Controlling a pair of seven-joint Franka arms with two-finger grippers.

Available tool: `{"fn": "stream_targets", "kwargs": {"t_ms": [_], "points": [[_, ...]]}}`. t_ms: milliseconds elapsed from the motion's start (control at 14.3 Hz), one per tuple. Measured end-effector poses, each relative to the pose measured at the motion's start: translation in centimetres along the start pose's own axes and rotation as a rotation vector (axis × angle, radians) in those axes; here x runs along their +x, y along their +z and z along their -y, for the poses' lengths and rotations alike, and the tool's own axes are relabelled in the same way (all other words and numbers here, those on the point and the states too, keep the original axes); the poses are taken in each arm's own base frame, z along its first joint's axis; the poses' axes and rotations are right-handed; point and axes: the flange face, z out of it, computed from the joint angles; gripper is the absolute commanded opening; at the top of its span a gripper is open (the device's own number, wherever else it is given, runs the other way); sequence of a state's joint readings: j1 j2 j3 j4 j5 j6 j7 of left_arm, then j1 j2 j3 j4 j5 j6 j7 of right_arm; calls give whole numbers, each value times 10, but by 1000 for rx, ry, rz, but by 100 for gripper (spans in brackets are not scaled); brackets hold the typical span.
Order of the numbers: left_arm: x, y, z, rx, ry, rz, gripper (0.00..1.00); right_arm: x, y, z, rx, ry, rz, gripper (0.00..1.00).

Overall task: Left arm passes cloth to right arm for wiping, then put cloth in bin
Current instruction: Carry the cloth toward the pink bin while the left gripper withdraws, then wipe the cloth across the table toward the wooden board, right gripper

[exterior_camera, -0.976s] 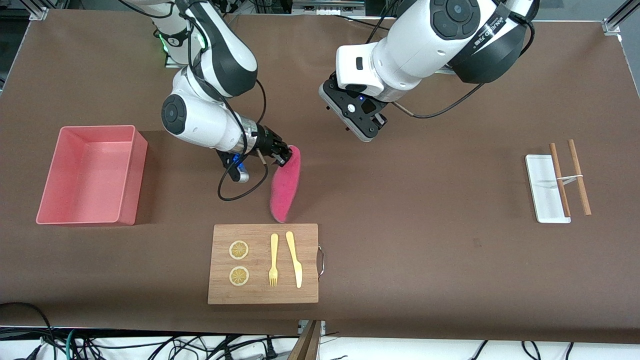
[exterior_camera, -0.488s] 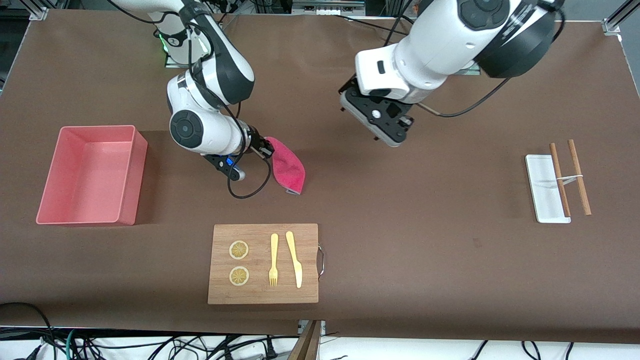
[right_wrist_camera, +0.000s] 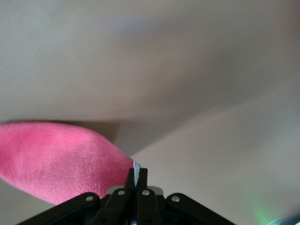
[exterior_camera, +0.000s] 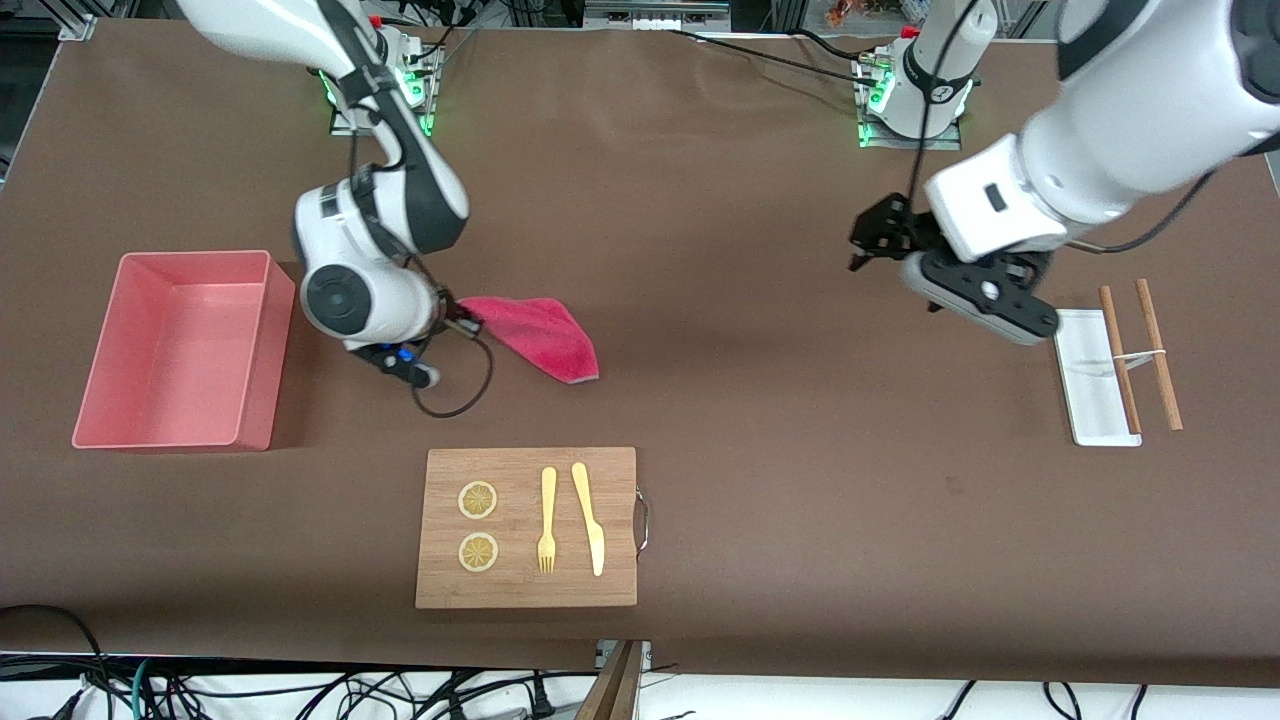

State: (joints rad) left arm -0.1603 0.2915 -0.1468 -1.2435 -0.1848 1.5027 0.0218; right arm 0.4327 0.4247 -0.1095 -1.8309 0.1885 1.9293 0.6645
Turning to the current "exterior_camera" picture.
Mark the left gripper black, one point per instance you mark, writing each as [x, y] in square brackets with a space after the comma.
[897, 232]

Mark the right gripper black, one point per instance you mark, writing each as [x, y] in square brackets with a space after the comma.
[449, 314]

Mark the pink microfibre cloth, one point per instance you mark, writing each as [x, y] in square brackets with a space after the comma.
[540, 335]

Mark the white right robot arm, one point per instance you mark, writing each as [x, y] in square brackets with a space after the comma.
[350, 290]

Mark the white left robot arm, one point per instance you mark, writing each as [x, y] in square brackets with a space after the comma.
[1120, 130]

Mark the lemon slice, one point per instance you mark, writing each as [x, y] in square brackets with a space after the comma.
[478, 500]
[478, 553]

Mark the yellow plastic fork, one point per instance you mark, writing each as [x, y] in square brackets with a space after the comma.
[548, 500]

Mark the wooden cutting board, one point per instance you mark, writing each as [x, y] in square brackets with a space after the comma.
[610, 480]

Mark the yellow plastic knife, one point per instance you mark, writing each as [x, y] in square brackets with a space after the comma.
[590, 520]

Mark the white rectangular tray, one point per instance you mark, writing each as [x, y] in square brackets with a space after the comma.
[1085, 380]

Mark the white rubber band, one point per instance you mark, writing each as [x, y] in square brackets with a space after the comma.
[1140, 355]

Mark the pink plastic bin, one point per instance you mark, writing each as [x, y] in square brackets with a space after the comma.
[150, 350]

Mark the silver metal box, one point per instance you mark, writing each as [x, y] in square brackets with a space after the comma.
[650, 15]

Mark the black power plug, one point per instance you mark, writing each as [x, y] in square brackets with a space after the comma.
[541, 705]

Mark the wooden beam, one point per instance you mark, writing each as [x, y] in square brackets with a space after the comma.
[615, 690]

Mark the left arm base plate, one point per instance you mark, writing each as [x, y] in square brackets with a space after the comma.
[940, 144]

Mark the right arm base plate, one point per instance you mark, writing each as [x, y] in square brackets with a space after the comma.
[415, 131]

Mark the metal bracket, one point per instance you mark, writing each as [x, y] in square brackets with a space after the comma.
[645, 652]

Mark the aluminium frame corner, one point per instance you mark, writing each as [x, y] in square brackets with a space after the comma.
[78, 25]

